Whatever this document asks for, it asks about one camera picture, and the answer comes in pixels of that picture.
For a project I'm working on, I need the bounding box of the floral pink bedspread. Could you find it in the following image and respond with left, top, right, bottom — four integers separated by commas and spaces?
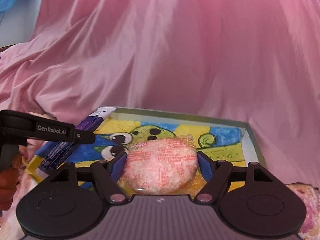
0, 139, 320, 240

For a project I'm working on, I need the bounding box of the grey cardboard tray box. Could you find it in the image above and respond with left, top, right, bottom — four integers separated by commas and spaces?
24, 106, 267, 198

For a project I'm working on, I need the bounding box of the round rice cracker packet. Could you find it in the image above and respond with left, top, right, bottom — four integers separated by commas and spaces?
118, 135, 199, 195

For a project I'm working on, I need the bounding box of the blue stick sachet pack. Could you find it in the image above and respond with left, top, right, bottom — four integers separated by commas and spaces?
35, 107, 117, 179

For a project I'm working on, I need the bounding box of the pink draped curtain sheet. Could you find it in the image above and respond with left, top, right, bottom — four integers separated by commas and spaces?
1, 0, 319, 187

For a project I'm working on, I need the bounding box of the person's left hand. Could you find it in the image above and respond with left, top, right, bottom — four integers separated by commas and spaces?
0, 153, 22, 211

